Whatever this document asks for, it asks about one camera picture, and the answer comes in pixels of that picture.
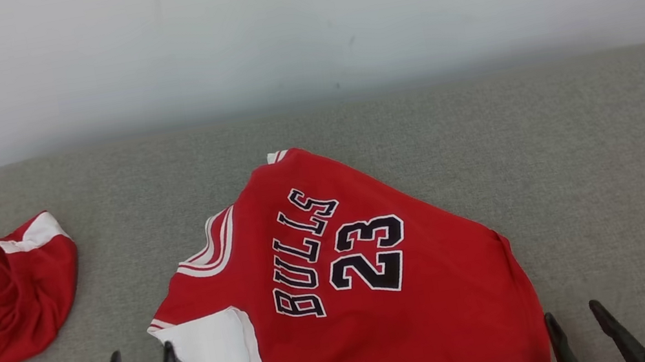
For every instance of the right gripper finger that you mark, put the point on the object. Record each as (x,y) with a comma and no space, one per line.
(620,334)
(562,350)

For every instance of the red shorts with white trim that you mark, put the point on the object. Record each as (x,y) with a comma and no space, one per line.
(23,310)

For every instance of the red Bulls 23 jersey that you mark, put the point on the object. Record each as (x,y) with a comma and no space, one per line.
(435,306)

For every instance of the grey fabric sofa seat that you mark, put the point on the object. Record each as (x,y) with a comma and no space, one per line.
(588,163)

